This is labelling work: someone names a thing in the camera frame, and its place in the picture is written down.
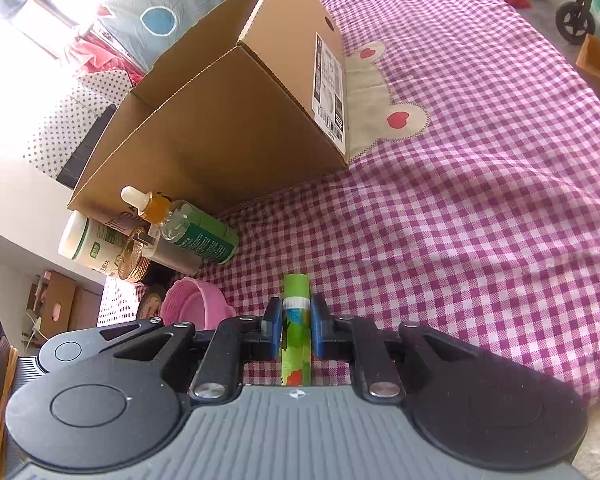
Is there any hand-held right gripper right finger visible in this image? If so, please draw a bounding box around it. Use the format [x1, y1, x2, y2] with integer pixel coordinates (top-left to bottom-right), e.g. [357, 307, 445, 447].
[310, 292, 473, 402]

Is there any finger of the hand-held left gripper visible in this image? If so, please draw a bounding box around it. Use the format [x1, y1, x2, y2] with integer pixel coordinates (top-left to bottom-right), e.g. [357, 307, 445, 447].
[96, 316, 173, 347]

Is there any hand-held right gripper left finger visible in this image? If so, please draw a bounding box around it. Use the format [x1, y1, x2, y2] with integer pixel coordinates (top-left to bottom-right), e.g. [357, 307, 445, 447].
[107, 296, 284, 402]

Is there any black tape roll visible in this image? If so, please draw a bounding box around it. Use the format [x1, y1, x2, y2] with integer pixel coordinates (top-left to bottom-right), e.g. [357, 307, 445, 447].
[139, 284, 168, 318]

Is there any green printed lip balm tube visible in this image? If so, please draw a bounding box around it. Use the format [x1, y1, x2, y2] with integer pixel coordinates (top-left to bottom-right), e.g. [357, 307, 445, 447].
[280, 274, 311, 387]

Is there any small pink bowl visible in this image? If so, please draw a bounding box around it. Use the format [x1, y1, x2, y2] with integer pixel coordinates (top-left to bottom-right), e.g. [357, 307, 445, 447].
[159, 277, 236, 332]

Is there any white charger plug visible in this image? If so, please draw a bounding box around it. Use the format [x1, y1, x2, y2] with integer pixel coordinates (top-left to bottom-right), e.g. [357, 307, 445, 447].
[130, 227, 203, 277]

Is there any green dropper bottle white cap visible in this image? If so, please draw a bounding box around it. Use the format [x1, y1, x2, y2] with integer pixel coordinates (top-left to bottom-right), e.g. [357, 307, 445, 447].
[121, 186, 240, 266]

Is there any large cardboard box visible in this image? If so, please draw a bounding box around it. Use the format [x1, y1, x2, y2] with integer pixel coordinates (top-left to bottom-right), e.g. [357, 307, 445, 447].
[67, 0, 353, 221]

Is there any wooden cabinet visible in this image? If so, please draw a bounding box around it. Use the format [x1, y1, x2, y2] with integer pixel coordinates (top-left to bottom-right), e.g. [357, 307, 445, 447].
[27, 270, 103, 342]

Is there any gold ridged round lid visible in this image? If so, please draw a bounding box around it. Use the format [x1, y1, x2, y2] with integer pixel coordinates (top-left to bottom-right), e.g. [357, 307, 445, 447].
[117, 230, 150, 282]

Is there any white jar green label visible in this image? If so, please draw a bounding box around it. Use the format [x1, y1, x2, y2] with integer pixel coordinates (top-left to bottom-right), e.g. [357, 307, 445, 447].
[58, 210, 126, 277]

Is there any pink printed container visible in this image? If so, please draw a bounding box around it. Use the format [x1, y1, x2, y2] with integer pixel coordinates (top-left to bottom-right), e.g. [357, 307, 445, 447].
[105, 209, 148, 233]

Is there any dark panel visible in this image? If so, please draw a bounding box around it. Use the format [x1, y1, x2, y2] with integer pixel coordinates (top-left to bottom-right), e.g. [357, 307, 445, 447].
[57, 105, 117, 188]

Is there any pink checkered blanket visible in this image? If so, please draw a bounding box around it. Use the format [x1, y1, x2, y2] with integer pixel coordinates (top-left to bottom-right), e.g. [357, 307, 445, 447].
[97, 0, 600, 408]

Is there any white dotted cloth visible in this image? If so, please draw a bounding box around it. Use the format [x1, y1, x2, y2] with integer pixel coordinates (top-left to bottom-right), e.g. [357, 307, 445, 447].
[22, 70, 131, 176]

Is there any red cloth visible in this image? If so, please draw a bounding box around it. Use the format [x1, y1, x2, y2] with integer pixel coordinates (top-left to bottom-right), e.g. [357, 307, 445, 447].
[65, 25, 146, 86]

